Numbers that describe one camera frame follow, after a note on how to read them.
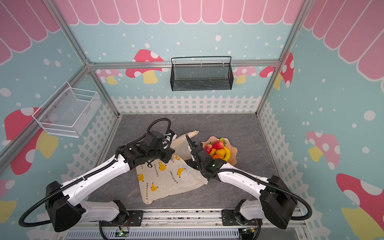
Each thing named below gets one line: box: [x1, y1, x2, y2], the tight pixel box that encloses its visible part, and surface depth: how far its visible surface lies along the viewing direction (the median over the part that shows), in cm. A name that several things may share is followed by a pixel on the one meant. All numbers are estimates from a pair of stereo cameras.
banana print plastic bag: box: [136, 130, 209, 205], surface depth 74 cm
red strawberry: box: [212, 140, 225, 150], surface depth 94 cm
